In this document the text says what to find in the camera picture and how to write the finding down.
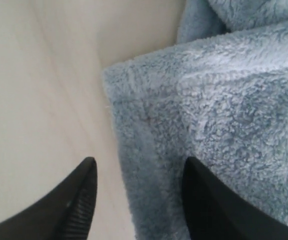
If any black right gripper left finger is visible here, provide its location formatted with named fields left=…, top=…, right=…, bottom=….
left=0, top=157, right=98, bottom=240

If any light blue fluffy towel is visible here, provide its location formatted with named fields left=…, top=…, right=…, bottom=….
left=103, top=0, right=288, bottom=240

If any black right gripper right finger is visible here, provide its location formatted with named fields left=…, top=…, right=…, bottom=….
left=182, top=157, right=288, bottom=240

